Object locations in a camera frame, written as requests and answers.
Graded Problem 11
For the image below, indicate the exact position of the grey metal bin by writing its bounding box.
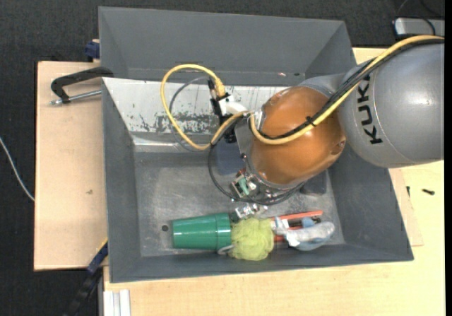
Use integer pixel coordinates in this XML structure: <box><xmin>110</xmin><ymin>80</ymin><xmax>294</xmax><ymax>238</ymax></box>
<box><xmin>97</xmin><ymin>6</ymin><xmax>415</xmax><ymax>283</ymax></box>

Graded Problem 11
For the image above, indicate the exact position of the pale brown cardboard board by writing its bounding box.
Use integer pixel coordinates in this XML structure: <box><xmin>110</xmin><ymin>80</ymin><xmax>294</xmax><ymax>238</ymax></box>
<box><xmin>33</xmin><ymin>59</ymin><xmax>109</xmax><ymax>271</ymax></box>

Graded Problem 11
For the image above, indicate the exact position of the orange-red hand tool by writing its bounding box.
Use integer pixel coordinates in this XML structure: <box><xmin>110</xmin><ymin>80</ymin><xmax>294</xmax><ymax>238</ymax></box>
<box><xmin>270</xmin><ymin>209</ymin><xmax>324</xmax><ymax>243</ymax></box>

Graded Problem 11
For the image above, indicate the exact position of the yellow-green mesh bath sponge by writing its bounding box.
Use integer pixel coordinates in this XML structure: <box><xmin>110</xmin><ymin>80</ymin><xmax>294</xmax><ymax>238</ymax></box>
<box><xmin>216</xmin><ymin>216</ymin><xmax>276</xmax><ymax>262</ymax></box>

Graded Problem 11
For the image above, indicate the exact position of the black cylinder on white bracket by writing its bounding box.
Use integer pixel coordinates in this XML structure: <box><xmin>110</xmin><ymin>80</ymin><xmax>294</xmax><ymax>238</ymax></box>
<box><xmin>210</xmin><ymin>93</ymin><xmax>248</xmax><ymax>144</ymax></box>

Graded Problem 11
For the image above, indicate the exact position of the green plastic cup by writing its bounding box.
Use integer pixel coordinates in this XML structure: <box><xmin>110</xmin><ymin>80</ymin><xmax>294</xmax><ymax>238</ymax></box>
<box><xmin>171</xmin><ymin>212</ymin><xmax>233</xmax><ymax>250</ymax></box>

